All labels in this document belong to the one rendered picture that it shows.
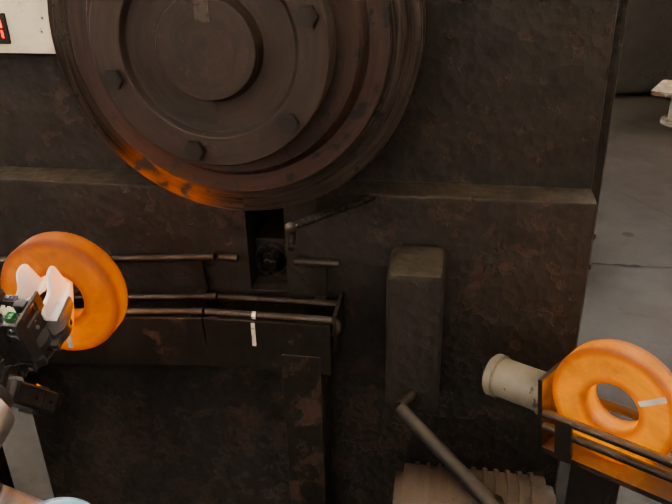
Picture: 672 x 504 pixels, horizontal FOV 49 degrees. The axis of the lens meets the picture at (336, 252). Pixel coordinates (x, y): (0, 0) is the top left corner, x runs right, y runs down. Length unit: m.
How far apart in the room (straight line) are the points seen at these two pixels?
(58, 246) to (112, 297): 0.09
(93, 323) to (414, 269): 0.43
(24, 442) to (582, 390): 1.53
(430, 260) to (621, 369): 0.30
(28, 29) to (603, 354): 0.91
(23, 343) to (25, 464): 1.22
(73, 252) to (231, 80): 0.28
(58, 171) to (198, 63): 0.47
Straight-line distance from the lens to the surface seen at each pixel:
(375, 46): 0.89
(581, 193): 1.11
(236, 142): 0.89
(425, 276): 1.01
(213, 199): 1.02
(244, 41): 0.84
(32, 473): 2.02
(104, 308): 0.95
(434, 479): 1.08
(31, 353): 0.87
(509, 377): 1.01
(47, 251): 0.95
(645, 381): 0.92
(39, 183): 1.25
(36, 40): 1.21
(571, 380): 0.97
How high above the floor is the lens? 1.28
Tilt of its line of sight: 27 degrees down
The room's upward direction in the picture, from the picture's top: 1 degrees counter-clockwise
